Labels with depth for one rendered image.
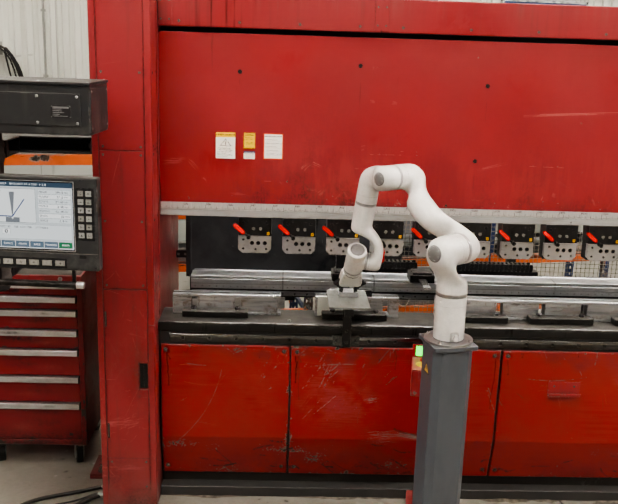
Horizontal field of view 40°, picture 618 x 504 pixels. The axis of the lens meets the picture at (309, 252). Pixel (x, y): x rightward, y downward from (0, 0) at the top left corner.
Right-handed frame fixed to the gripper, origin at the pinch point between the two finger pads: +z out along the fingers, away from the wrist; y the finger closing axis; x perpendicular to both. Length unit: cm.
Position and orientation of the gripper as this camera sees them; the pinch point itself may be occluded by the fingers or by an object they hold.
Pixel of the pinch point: (348, 289)
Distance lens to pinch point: 383.3
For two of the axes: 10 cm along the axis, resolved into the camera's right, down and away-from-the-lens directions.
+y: -10.0, -0.1, -1.0
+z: -0.8, 5.7, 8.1
